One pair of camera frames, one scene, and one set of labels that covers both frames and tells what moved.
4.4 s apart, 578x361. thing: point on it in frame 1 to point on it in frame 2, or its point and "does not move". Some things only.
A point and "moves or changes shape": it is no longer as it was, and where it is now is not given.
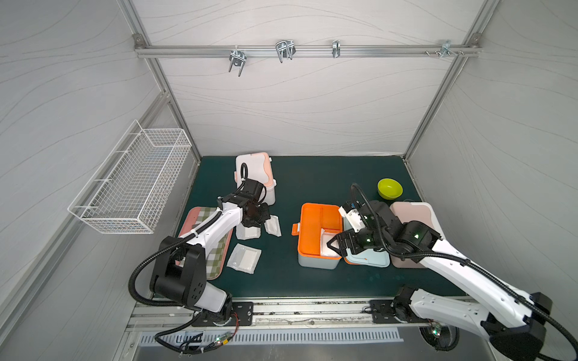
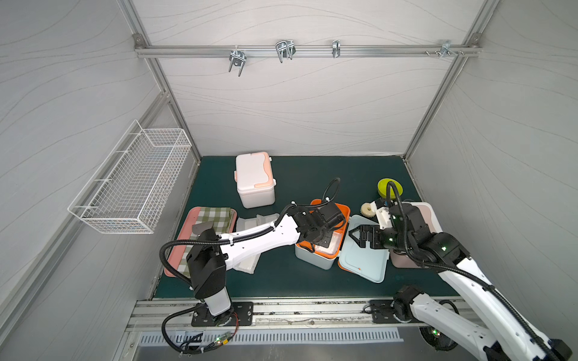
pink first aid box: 407,212 moves or changes shape
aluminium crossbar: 308,50 does not move
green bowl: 389,189 does not move
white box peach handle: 257,166 does not move
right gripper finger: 342,242 to 363,235
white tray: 244,259 does not move
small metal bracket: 336,46 does not move
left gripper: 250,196 to 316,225
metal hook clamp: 238,58 does not move
